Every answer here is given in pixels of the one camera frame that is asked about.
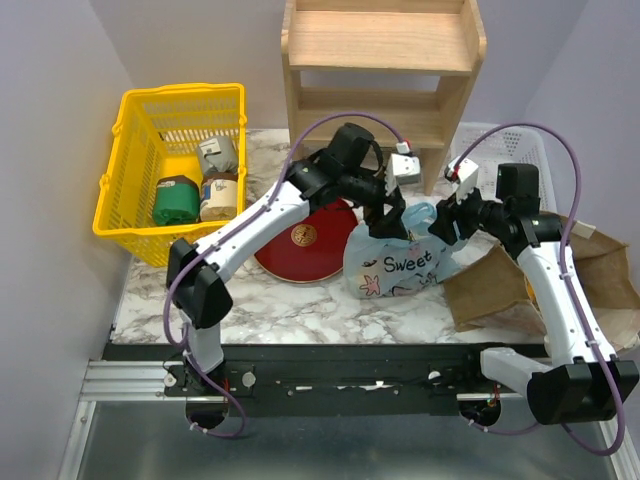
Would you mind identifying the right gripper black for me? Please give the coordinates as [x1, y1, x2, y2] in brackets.
[428, 176, 509, 245]

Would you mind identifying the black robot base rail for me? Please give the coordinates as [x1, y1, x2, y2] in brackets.
[100, 343, 519, 426]

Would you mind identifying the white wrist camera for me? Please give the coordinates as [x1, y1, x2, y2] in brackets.
[444, 156, 479, 204]
[385, 153, 421, 193]

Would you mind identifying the red round lacquer tray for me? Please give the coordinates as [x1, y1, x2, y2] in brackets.
[255, 199, 358, 283]

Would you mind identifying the beige wrapped food package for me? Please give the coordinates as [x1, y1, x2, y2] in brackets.
[199, 172, 238, 222]

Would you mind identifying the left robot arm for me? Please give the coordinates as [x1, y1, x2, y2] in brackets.
[165, 123, 413, 395]

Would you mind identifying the light blue plastic bag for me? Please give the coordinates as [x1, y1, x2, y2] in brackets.
[343, 202, 467, 299]

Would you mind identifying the aluminium frame profile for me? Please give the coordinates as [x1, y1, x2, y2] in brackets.
[55, 358, 174, 480]

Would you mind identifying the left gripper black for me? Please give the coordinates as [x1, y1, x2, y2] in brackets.
[338, 168, 408, 238]

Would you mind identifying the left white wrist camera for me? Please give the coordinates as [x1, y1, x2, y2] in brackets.
[385, 153, 421, 193]

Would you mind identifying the yellow snack bag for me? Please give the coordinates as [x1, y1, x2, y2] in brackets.
[525, 279, 539, 310]

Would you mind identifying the grey wrapped food package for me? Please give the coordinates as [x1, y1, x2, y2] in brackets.
[196, 135, 239, 176]

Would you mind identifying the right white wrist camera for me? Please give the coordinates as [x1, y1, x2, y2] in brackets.
[444, 156, 479, 204]

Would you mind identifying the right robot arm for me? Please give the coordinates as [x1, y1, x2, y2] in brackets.
[429, 157, 639, 425]

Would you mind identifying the white plastic mesh basket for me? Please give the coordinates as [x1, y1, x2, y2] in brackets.
[469, 127, 557, 212]

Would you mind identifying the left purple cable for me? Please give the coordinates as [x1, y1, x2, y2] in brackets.
[162, 112, 414, 439]

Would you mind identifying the wooden shelf rack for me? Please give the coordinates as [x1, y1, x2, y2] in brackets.
[281, 0, 487, 193]

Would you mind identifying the brown paper grocery bag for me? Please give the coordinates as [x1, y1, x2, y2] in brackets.
[444, 221, 639, 352]

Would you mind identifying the yellow plastic shopping basket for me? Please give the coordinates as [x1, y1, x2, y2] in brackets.
[93, 83, 247, 267]

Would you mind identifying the green wrapped food package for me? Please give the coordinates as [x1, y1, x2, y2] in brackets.
[152, 175, 200, 226]

